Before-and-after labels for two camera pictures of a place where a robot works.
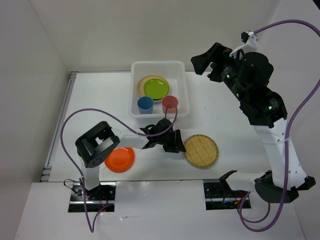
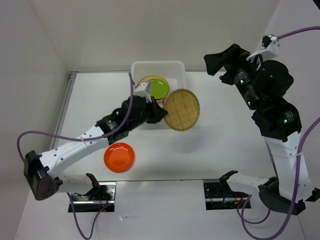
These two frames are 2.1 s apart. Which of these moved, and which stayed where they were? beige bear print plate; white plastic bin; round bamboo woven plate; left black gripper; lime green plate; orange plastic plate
Moved: left black gripper; round bamboo woven plate
Stayed: beige bear print plate; orange plastic plate; white plastic bin; lime green plate
